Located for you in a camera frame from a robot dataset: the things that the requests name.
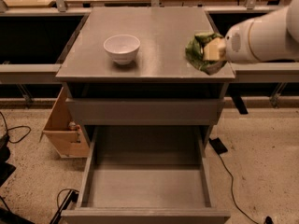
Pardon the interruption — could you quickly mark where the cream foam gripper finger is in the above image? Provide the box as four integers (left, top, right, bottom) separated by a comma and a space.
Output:
204, 37, 226, 61

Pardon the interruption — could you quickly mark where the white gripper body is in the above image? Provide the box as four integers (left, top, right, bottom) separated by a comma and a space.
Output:
225, 19, 257, 63

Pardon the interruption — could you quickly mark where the green jalapeno chip bag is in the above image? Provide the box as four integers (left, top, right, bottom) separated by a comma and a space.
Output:
185, 32, 226, 75

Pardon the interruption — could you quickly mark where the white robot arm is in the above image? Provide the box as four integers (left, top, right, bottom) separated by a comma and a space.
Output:
203, 0, 299, 63

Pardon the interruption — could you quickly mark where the grey drawer cabinet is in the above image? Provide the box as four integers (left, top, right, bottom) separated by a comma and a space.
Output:
56, 7, 235, 141

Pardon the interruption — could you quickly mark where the closed grey top drawer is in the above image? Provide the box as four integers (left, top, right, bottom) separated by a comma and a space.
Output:
66, 98, 224, 125

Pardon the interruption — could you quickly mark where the open grey middle drawer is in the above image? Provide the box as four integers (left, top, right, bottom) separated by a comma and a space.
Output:
62, 126, 230, 224

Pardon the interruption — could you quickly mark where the white ceramic bowl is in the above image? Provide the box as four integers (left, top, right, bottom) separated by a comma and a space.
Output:
103, 35, 140, 64

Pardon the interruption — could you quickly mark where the black power adapter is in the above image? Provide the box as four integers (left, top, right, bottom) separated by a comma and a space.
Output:
209, 138, 228, 155

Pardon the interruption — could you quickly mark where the brown cardboard box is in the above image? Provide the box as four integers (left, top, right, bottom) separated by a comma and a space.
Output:
43, 89, 89, 158

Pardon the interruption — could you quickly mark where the black cable on right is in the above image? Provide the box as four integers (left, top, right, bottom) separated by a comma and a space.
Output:
218, 152, 261, 224

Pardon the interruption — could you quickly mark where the black cable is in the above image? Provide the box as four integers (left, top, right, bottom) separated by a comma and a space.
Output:
50, 188, 80, 224
218, 152, 261, 224
0, 110, 32, 145

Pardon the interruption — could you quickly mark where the black cable bottom left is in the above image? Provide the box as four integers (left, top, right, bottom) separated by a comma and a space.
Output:
50, 188, 80, 224

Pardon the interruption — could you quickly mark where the black cable on left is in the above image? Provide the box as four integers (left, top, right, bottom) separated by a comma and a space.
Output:
0, 110, 32, 145

